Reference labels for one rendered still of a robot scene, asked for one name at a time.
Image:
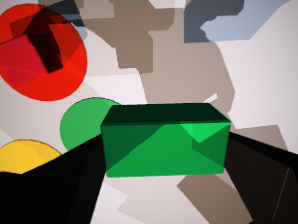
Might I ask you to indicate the red circle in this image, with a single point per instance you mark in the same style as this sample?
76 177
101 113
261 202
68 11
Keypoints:
66 41

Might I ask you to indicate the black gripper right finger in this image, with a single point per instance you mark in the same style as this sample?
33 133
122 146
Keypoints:
266 178

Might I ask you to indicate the green block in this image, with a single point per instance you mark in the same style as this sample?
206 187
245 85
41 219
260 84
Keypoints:
141 140

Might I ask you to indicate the red cube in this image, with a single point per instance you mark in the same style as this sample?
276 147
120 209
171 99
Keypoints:
28 57

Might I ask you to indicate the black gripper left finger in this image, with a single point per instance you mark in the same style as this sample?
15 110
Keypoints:
63 190

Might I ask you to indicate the green circle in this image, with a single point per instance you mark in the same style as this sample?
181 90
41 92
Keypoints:
82 121

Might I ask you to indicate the yellow circle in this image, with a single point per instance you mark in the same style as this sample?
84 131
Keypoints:
23 155

